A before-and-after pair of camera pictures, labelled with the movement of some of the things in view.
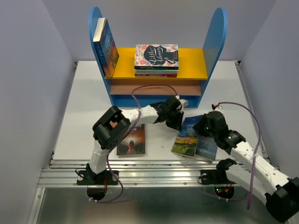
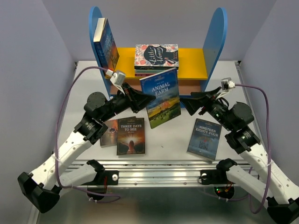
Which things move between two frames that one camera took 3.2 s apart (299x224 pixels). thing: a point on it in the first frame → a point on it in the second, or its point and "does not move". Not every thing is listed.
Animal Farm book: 186,142 → 164,86
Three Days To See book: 133,142 does not move
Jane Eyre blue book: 106,46 does not move
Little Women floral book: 156,55 does not move
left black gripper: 177,124 → 136,100
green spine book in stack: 156,71 does not move
